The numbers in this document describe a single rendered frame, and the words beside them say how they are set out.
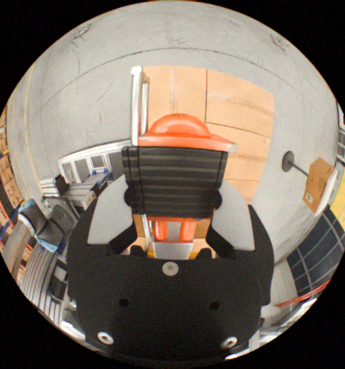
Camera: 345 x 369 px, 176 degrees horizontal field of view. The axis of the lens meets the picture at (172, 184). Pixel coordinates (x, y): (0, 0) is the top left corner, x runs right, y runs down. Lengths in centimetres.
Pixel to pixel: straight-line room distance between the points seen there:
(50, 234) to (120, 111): 129
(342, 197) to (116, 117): 798
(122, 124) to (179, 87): 85
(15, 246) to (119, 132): 139
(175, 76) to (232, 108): 41
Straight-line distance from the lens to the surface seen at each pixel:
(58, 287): 86
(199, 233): 46
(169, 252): 21
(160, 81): 82
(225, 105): 85
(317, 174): 178
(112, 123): 149
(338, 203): 731
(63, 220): 66
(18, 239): 56
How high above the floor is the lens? 131
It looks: 59 degrees down
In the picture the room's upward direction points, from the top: 179 degrees counter-clockwise
